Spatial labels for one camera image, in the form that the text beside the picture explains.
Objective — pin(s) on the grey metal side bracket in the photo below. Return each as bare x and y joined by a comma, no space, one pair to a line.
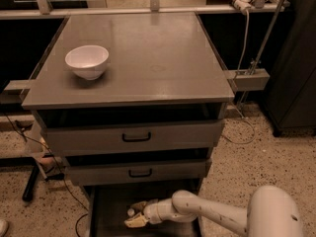
245,82

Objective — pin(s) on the thin metal pole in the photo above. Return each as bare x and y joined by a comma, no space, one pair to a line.
254,64

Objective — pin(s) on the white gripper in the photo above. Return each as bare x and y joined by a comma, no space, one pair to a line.
153,212

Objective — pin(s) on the black top drawer handle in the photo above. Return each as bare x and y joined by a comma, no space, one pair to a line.
136,138

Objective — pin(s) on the top grey drawer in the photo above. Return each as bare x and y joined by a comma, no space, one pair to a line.
92,140

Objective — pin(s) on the black cylindrical leg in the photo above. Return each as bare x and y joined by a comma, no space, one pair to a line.
29,189

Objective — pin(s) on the grey left side bracket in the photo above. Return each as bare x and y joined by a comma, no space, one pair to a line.
16,91

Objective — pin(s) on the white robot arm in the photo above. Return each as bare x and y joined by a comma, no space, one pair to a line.
271,212

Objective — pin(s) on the clear plastic water bottle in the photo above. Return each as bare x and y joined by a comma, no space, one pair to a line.
131,212

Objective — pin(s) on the white ceramic bowl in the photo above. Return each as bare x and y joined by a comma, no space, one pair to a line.
88,62

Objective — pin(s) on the white shoe tip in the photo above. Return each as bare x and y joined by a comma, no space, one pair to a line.
4,225

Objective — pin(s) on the black middle drawer handle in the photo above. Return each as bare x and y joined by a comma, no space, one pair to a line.
140,174

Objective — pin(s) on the middle grey drawer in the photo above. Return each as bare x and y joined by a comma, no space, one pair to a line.
111,174

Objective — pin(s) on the grey drawer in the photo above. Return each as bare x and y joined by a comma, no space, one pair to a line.
111,174
92,140

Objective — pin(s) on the bottom open drawer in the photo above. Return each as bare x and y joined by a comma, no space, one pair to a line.
109,205

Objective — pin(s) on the grey drawer cabinet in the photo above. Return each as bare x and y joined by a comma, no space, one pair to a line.
161,69

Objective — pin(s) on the black drawer handle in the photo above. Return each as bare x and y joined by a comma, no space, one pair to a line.
136,138
140,174

